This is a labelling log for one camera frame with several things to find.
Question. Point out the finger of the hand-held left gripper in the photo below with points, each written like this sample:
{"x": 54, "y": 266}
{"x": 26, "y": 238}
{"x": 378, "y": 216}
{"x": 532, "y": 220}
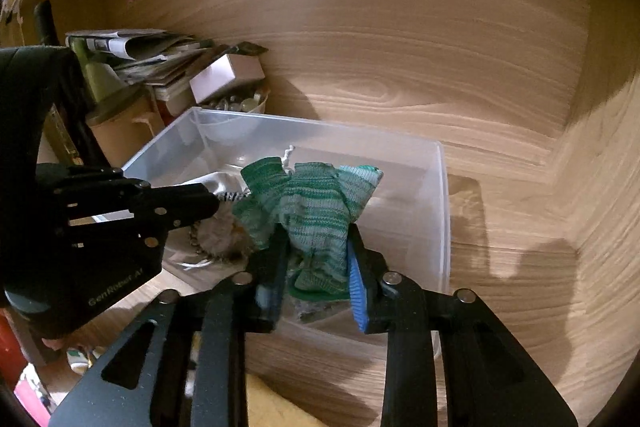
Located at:
{"x": 187, "y": 204}

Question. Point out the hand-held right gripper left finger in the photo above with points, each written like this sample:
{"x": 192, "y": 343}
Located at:
{"x": 267, "y": 294}

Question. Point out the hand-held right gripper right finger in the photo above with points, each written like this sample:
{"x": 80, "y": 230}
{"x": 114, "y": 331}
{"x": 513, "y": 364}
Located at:
{"x": 356, "y": 297}

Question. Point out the green striped knit sock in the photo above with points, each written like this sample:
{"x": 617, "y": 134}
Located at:
{"x": 310, "y": 217}

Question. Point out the clear plastic storage bin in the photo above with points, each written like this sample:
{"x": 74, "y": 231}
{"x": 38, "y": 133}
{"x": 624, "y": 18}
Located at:
{"x": 400, "y": 207}

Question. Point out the beige fluffy pompom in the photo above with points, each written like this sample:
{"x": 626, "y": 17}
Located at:
{"x": 222, "y": 237}

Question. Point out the tan cylindrical container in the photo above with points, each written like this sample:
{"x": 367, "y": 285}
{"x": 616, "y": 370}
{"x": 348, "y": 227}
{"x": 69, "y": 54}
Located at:
{"x": 122, "y": 129}

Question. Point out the bowl of small jars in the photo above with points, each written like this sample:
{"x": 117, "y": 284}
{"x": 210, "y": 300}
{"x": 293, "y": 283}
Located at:
{"x": 242, "y": 101}

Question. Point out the small white cardboard box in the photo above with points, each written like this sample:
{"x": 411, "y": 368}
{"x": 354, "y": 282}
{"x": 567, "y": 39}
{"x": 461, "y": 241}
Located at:
{"x": 225, "y": 74}

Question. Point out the stack of papers and magazines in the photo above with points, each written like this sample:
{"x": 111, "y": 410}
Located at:
{"x": 145, "y": 54}

